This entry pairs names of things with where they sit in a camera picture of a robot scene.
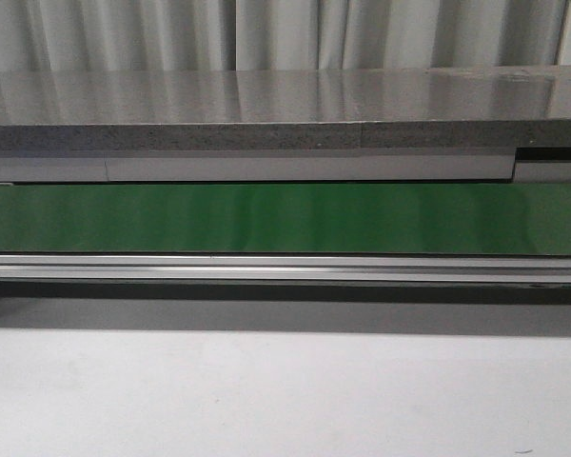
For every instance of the white conveyor back rail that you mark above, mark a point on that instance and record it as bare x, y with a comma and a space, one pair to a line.
548, 165

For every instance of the aluminium conveyor front rail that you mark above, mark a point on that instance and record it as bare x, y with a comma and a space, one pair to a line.
356, 269

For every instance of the grey stone counter slab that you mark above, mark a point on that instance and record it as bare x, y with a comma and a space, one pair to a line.
520, 107

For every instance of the green conveyor belt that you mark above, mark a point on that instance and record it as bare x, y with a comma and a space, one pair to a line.
362, 218

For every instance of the white pleated curtain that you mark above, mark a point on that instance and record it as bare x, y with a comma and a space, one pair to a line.
281, 35

